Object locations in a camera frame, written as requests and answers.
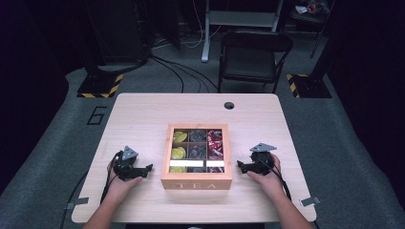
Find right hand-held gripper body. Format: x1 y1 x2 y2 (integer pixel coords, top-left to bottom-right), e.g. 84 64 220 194
249 142 278 177

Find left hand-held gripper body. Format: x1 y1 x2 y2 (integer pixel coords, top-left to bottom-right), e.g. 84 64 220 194
112 145 146 182

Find pile of red tea packets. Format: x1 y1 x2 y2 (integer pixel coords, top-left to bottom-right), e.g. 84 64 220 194
206 129 225 175

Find wooden tea box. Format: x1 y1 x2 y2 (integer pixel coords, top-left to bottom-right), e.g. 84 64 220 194
160 123 233 191

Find person's left hand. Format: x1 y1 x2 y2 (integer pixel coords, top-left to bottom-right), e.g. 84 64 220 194
105 171 143 205

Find person's right hand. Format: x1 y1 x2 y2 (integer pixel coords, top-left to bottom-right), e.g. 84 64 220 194
246 154 287 199

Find pile of yellow tea pods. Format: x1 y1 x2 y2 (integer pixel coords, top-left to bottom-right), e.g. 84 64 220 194
171 130 189 175

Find pile of dark tea packets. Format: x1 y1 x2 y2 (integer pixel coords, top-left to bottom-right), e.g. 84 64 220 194
188 129 208 175

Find grey tape strip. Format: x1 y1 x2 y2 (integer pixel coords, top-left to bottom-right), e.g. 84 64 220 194
65 197 91 211
299 196 322 207

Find black stand with striped base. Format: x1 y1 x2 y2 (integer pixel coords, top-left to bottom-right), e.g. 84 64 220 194
76 37 124 99
286 31 335 99

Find black folding chair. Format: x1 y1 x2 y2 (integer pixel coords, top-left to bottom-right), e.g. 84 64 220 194
217 29 294 94

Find black equipment cabinet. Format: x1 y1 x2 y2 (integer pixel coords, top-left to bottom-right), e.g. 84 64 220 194
83 0 153 65

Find cluttered dark shelf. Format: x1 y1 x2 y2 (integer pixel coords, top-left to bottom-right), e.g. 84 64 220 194
288 0 335 25

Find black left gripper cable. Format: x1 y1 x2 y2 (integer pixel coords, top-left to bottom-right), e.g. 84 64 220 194
99 150 124 204

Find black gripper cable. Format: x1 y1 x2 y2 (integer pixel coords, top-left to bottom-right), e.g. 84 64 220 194
254 155 292 202
99 150 124 204

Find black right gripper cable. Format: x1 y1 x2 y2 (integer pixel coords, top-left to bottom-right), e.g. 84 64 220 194
254 155 292 202

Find black floor cables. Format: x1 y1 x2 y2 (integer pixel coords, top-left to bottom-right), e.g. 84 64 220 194
149 53 221 94

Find white hanging cable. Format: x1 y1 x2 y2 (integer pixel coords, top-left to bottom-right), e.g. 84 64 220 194
180 0 224 50

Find white desk frame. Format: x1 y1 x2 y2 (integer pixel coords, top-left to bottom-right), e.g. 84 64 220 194
201 0 285 63

